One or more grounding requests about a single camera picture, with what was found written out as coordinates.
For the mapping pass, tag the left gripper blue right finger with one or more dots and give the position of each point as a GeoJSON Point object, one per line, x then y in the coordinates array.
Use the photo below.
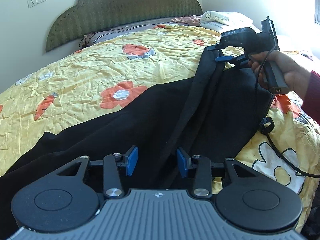
{"type": "Point", "coordinates": [197, 171]}

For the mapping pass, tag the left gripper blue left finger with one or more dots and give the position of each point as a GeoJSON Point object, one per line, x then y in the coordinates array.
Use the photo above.
{"type": "Point", "coordinates": [116, 166]}

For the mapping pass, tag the black pants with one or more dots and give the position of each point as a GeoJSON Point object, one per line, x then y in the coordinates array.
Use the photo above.
{"type": "Point", "coordinates": [215, 114]}

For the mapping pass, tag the red sleeved right forearm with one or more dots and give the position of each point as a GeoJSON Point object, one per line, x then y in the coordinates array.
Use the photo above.
{"type": "Point", "coordinates": [311, 102]}

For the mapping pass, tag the person's right hand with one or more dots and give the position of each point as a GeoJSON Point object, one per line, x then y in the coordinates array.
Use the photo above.
{"type": "Point", "coordinates": [296, 76]}

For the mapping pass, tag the white folded pillow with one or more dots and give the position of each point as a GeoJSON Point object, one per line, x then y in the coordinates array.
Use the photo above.
{"type": "Point", "coordinates": [224, 21]}

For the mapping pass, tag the pink cloth on bed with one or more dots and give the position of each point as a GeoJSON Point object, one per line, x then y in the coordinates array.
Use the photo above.
{"type": "Point", "coordinates": [191, 20]}

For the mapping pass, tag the yellow floral bed quilt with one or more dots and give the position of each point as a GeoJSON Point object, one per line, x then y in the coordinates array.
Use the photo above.
{"type": "Point", "coordinates": [106, 77]}

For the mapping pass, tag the grey patterned pillow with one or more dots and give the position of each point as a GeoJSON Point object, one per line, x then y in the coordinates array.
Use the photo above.
{"type": "Point", "coordinates": [94, 38]}

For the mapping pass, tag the green padded headboard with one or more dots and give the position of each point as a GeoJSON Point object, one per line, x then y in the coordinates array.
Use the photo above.
{"type": "Point", "coordinates": [97, 15]}

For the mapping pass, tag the white wall socket pair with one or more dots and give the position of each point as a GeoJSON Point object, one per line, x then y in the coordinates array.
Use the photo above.
{"type": "Point", "coordinates": [32, 3]}

